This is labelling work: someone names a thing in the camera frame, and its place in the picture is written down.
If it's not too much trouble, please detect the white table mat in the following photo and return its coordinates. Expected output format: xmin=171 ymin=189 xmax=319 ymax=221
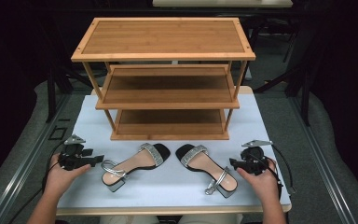
xmin=57 ymin=92 xmax=292 ymax=209

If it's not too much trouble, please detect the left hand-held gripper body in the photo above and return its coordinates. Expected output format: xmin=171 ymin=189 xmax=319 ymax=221
xmin=57 ymin=133 xmax=95 ymax=172

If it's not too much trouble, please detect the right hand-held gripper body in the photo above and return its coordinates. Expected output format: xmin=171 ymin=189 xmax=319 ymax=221
xmin=236 ymin=139 xmax=275 ymax=176

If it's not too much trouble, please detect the wooden three-tier shoe rack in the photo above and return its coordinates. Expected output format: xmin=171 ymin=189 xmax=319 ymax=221
xmin=70 ymin=17 xmax=257 ymax=142

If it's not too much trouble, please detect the person's right hand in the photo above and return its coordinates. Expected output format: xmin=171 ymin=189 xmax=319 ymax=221
xmin=236 ymin=157 xmax=282 ymax=203

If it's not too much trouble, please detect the person's left hand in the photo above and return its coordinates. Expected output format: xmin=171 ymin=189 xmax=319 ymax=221
xmin=44 ymin=153 xmax=92 ymax=198

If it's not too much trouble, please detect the pale background table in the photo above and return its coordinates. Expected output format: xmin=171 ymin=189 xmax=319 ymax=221
xmin=152 ymin=0 xmax=294 ymax=8

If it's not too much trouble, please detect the light wooden table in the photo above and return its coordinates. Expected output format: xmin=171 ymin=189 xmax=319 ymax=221
xmin=55 ymin=86 xmax=293 ymax=217

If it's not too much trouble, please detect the black metal stand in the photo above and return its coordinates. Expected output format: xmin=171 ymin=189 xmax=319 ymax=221
xmin=44 ymin=59 xmax=95 ymax=124
xmin=253 ymin=18 xmax=312 ymax=127

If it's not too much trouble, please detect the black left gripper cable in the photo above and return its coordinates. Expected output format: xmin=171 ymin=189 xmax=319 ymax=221
xmin=7 ymin=143 xmax=68 ymax=224

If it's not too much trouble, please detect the black silver-strap heeled sandal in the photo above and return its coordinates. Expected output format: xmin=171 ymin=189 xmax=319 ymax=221
xmin=101 ymin=142 xmax=172 ymax=193
xmin=175 ymin=143 xmax=239 ymax=199

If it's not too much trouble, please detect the grey metal floor rail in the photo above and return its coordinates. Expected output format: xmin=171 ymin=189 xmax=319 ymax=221
xmin=0 ymin=92 xmax=73 ymax=224
xmin=287 ymin=94 xmax=358 ymax=224

